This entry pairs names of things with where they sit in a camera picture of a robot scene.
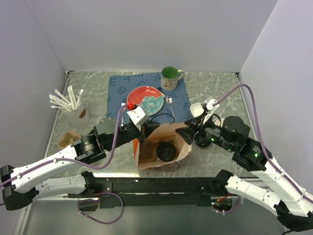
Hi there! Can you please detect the brown cardboard cup carrier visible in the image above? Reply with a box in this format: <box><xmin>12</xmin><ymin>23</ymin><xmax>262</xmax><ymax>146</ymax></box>
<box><xmin>58</xmin><ymin>131</ymin><xmax>81</xmax><ymax>150</ymax></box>

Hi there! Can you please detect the orange paper bag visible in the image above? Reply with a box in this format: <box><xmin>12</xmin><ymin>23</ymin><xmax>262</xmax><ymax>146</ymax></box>
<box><xmin>133</xmin><ymin>122</ymin><xmax>192</xmax><ymax>170</ymax></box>

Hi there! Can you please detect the red teal floral plate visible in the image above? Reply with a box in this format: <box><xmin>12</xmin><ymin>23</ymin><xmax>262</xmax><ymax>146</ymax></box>
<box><xmin>127</xmin><ymin>86</ymin><xmax>164</xmax><ymax>116</ymax></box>

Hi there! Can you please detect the white square bowl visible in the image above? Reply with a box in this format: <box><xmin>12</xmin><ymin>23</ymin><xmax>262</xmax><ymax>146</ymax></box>
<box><xmin>190</xmin><ymin>102</ymin><xmax>208</xmax><ymax>118</ymax></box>

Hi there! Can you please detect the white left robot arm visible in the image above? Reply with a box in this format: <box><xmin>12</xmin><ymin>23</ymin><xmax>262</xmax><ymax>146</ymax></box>
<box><xmin>0</xmin><ymin>118</ymin><xmax>160</xmax><ymax>211</ymax></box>

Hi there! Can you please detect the blue letter placemat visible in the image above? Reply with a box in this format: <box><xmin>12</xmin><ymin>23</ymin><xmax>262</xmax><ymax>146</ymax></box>
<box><xmin>107</xmin><ymin>72</ymin><xmax>192</xmax><ymax>124</ymax></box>

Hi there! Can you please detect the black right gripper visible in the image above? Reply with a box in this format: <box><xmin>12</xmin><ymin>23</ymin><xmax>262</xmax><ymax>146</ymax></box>
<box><xmin>175</xmin><ymin>110</ymin><xmax>235</xmax><ymax>151</ymax></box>

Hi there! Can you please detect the purple cable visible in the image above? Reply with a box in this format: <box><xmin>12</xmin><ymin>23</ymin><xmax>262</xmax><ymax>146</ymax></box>
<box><xmin>77</xmin><ymin>191</ymin><xmax>124</xmax><ymax>223</ymax></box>

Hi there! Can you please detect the white straw holder cup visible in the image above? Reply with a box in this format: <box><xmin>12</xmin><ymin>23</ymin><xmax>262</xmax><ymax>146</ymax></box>
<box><xmin>62</xmin><ymin>102</ymin><xmax>89</xmax><ymax>127</ymax></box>

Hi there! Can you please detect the black plastic cup lid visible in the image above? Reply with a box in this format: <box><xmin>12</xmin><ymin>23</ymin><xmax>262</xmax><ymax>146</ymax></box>
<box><xmin>196</xmin><ymin>140</ymin><xmax>211</xmax><ymax>148</ymax></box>

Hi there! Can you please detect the silver fork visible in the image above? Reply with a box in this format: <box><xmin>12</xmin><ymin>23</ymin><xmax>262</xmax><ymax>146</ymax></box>
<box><xmin>120</xmin><ymin>102</ymin><xmax>126</xmax><ymax>127</ymax></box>

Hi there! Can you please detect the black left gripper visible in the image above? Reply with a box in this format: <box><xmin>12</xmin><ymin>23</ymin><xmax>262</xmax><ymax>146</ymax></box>
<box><xmin>106</xmin><ymin>118</ymin><xmax>160</xmax><ymax>151</ymax></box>

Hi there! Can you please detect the white wrapped straws bundle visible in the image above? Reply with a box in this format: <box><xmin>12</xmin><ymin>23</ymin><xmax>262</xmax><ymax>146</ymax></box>
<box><xmin>48</xmin><ymin>86</ymin><xmax>84</xmax><ymax>112</ymax></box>

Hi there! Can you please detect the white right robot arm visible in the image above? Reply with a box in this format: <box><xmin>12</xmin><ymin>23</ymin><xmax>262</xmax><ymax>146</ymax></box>
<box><xmin>176</xmin><ymin>116</ymin><xmax>313</xmax><ymax>232</ymax></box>

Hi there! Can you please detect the green interior ceramic mug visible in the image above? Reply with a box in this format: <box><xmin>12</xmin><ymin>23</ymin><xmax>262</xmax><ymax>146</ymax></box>
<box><xmin>161</xmin><ymin>66</ymin><xmax>184</xmax><ymax>91</ymax></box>

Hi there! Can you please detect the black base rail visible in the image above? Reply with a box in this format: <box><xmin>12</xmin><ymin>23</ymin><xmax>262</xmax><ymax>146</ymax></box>
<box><xmin>67</xmin><ymin>171</ymin><xmax>243</xmax><ymax>209</ymax></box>

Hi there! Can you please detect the silver spoon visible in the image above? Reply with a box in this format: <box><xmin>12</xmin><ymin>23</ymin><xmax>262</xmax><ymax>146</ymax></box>
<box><xmin>166</xmin><ymin>96</ymin><xmax>177</xmax><ymax>121</ymax></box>

